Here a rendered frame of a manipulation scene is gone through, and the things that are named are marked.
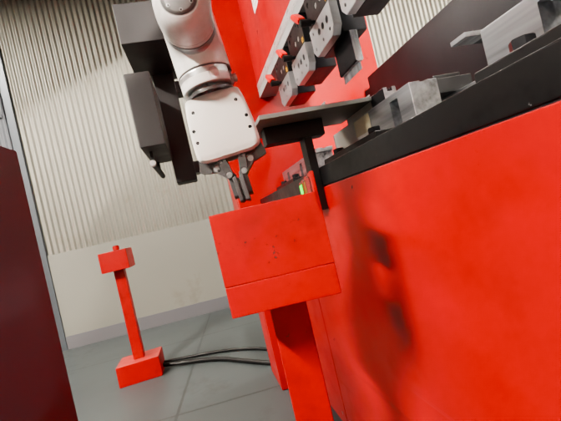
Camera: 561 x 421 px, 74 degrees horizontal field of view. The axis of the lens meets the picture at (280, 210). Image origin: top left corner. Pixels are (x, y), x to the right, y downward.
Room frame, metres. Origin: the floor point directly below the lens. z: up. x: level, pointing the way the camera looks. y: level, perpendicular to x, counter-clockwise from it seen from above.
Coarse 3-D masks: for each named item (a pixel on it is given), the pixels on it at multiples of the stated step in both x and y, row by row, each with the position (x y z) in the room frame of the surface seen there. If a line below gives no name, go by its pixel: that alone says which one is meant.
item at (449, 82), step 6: (456, 72) 0.93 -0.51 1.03; (432, 78) 0.91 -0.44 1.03; (438, 78) 0.92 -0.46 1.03; (444, 78) 0.91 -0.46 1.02; (450, 78) 0.91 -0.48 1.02; (456, 78) 0.91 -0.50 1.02; (462, 78) 0.92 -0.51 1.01; (468, 78) 0.92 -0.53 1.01; (438, 84) 0.90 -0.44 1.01; (444, 84) 0.90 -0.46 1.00; (450, 84) 0.91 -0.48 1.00; (456, 84) 0.91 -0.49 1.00; (462, 84) 0.92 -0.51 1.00; (444, 90) 0.90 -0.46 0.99; (450, 90) 0.91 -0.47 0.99; (456, 90) 0.91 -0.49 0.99; (444, 96) 0.94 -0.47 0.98
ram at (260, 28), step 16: (240, 0) 1.67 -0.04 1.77; (272, 0) 1.26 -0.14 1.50; (288, 0) 1.12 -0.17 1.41; (240, 16) 1.74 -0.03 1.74; (256, 16) 1.48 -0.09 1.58; (272, 16) 1.29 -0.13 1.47; (256, 32) 1.54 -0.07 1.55; (272, 32) 1.33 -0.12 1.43; (288, 32) 1.18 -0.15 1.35; (256, 48) 1.60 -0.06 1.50; (256, 64) 1.66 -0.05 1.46; (272, 64) 1.42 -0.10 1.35; (256, 80) 1.72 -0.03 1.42
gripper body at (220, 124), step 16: (192, 96) 0.55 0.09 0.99; (208, 96) 0.55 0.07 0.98; (224, 96) 0.55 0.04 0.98; (240, 96) 0.56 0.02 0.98; (192, 112) 0.55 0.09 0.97; (208, 112) 0.55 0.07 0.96; (224, 112) 0.55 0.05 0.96; (240, 112) 0.55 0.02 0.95; (192, 128) 0.55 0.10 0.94; (208, 128) 0.55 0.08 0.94; (224, 128) 0.55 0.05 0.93; (240, 128) 0.55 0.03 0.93; (256, 128) 0.57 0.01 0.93; (208, 144) 0.55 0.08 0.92; (224, 144) 0.55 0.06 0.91; (240, 144) 0.55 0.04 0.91; (256, 144) 0.56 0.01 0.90; (208, 160) 0.56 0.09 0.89
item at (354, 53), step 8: (352, 32) 0.87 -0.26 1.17; (344, 40) 0.91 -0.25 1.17; (352, 40) 0.87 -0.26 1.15; (336, 48) 0.95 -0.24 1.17; (344, 48) 0.91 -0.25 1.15; (352, 48) 0.88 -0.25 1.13; (360, 48) 0.88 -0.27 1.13; (336, 56) 0.96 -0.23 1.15; (344, 56) 0.92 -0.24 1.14; (352, 56) 0.88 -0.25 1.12; (360, 56) 0.88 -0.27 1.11; (344, 64) 0.93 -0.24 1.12; (352, 64) 0.90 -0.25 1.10; (360, 64) 0.88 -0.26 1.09; (344, 72) 0.94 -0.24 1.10; (352, 72) 0.92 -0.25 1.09
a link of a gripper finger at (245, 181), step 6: (252, 156) 0.57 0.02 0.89; (252, 162) 0.57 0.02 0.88; (240, 174) 0.57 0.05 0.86; (246, 174) 0.57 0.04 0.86; (240, 180) 0.56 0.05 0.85; (246, 180) 0.57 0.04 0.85; (246, 186) 0.57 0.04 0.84; (246, 192) 0.56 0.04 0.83; (252, 192) 0.57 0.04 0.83; (246, 198) 0.56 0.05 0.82
